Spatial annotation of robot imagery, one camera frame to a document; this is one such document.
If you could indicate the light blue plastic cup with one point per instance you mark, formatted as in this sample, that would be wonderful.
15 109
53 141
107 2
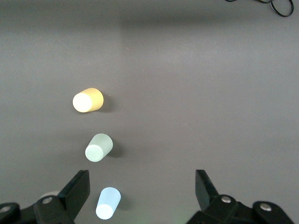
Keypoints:
108 203

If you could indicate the yellow plastic cup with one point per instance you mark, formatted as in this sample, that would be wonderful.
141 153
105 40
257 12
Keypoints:
90 100

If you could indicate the pale green plastic cup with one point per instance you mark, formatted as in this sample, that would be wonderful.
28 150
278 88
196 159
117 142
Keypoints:
99 147

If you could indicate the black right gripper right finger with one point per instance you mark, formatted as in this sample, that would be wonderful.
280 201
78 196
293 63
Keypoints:
203 189

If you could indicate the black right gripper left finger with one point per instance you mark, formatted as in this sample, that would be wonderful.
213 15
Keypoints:
77 191

